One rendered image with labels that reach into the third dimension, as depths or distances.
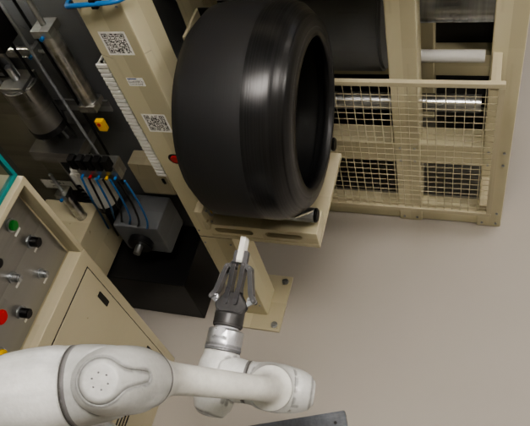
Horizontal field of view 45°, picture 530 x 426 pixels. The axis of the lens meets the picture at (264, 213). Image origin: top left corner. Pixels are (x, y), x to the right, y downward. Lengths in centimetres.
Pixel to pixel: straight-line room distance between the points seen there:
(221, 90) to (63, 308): 90
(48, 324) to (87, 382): 103
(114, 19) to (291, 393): 97
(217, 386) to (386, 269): 163
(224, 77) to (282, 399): 76
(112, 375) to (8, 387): 18
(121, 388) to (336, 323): 182
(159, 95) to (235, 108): 31
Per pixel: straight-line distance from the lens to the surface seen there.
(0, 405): 110
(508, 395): 261
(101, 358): 100
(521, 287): 281
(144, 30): 168
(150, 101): 179
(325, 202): 205
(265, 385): 141
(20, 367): 110
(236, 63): 155
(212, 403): 156
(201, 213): 196
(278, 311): 278
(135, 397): 102
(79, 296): 212
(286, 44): 157
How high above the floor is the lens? 244
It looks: 52 degrees down
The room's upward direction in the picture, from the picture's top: 20 degrees counter-clockwise
